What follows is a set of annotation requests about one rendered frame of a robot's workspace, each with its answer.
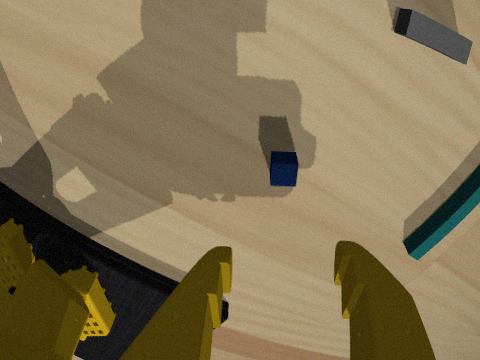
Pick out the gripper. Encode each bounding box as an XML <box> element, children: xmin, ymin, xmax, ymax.
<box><xmin>119</xmin><ymin>241</ymin><xmax>436</xmax><ymax>360</ymax></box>

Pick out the turquoise rod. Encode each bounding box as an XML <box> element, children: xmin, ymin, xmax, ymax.
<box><xmin>403</xmin><ymin>165</ymin><xmax>480</xmax><ymax>261</ymax></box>

